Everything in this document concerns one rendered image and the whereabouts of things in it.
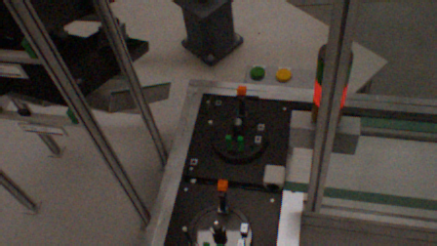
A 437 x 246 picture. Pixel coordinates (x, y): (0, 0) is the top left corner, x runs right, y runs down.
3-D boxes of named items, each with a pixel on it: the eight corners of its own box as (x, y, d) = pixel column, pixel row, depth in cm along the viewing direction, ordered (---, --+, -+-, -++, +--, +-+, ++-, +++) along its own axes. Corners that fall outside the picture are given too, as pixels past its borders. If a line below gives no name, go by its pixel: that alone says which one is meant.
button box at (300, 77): (248, 77, 131) (247, 62, 126) (322, 83, 127) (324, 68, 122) (244, 97, 127) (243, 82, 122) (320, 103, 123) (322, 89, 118)
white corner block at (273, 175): (265, 172, 108) (265, 163, 104) (285, 174, 107) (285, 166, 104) (262, 189, 105) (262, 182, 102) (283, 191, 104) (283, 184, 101)
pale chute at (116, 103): (125, 88, 122) (127, 71, 121) (168, 99, 119) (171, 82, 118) (57, 100, 96) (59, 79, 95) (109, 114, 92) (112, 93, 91)
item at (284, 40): (192, -48, 180) (191, -54, 177) (386, 66, 137) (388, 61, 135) (41, 51, 157) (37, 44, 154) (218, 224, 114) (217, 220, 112)
